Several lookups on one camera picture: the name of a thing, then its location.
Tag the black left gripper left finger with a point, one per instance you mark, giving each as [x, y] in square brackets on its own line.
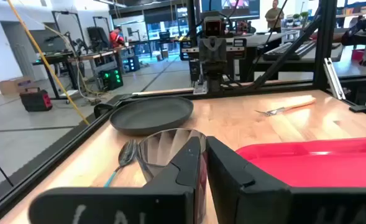
[170, 199]

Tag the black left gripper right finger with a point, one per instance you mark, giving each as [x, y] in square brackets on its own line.
[251, 202]

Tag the dark ribbed glass cup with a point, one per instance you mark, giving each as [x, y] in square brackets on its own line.
[161, 149]

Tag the red plastic tray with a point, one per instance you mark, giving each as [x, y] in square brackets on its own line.
[310, 161]

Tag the black round plate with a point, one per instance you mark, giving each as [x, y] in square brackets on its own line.
[151, 115]

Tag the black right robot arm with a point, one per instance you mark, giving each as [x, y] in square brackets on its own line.
[213, 76]

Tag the background black robot arm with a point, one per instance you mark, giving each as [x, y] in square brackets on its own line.
[361, 31]

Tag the person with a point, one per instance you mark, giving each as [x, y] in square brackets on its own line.
[116, 38]
[274, 17]

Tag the computer with green lights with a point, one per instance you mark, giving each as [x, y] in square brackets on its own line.
[112, 78]

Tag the background wooden desk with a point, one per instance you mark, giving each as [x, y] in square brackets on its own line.
[86, 56]

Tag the red and black floor box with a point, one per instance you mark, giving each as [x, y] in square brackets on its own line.
[36, 100]

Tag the cardboard box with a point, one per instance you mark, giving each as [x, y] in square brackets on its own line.
[13, 85]

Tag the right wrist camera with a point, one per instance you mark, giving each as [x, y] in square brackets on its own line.
[213, 26]

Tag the wall-mounted display screen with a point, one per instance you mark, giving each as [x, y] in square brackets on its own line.
[232, 7]

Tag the black aluminium table frame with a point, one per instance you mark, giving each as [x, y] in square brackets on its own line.
[46, 161]

